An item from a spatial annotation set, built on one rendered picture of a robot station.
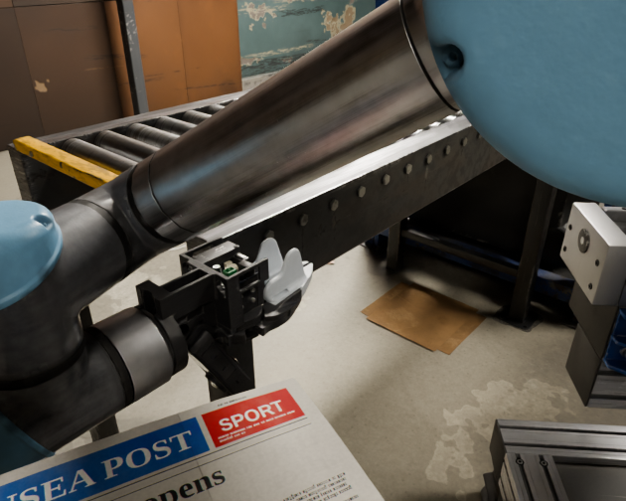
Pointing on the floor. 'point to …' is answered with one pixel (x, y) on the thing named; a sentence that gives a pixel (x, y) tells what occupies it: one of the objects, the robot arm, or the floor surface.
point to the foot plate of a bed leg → (517, 320)
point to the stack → (204, 458)
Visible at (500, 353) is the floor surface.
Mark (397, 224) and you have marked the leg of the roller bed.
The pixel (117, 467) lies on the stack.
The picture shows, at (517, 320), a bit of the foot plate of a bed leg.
